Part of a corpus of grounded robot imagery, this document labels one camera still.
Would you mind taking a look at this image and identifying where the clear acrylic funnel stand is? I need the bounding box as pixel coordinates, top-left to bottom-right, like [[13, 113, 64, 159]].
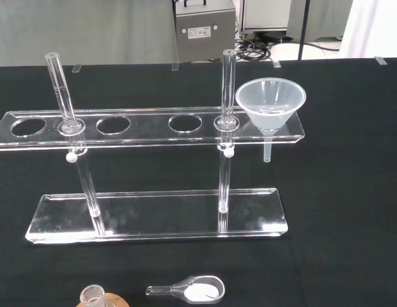
[[0, 51, 306, 246]]

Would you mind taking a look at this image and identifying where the black pole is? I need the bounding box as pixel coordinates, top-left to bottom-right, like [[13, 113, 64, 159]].
[[297, 0, 311, 61]]

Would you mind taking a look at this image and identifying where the cork ring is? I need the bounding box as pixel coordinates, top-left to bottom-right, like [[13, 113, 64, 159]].
[[75, 292, 130, 307]]

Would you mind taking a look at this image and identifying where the black cable bundle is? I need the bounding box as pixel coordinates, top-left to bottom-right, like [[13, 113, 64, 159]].
[[235, 33, 301, 61]]

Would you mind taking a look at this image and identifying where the grey metal box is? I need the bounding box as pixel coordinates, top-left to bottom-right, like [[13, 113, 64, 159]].
[[171, 0, 240, 63]]

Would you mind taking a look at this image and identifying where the white curtain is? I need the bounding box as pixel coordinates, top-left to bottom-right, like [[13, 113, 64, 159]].
[[340, 0, 397, 59]]

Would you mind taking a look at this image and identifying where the black cloth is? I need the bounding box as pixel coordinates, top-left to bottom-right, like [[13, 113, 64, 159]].
[[0, 56, 397, 307]]

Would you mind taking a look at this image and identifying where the glass round-bottom flask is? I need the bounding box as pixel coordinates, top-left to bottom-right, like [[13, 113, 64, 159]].
[[79, 285, 107, 307]]

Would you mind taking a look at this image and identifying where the glass weighing funnel with powder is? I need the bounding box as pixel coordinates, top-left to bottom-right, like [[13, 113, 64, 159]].
[[145, 274, 225, 304]]

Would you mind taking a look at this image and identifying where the white cabinet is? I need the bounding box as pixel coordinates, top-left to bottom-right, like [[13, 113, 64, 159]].
[[239, 0, 293, 35]]

